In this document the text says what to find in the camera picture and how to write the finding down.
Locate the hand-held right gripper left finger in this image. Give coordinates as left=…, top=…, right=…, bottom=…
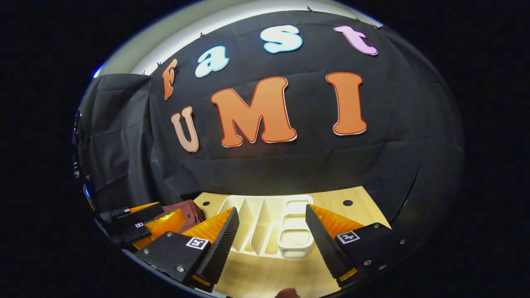
left=133, top=207, right=240, bottom=293

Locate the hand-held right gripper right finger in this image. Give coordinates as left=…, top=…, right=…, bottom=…
left=305, top=204, right=408, bottom=288

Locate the maroon schoolbag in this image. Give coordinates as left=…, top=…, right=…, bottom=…
left=159, top=199, right=206, bottom=232

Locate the white bookshelf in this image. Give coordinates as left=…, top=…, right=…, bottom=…
left=217, top=195, right=315, bottom=259

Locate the black backdrop cloth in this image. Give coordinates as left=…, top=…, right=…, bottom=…
left=75, top=10, right=466, bottom=249

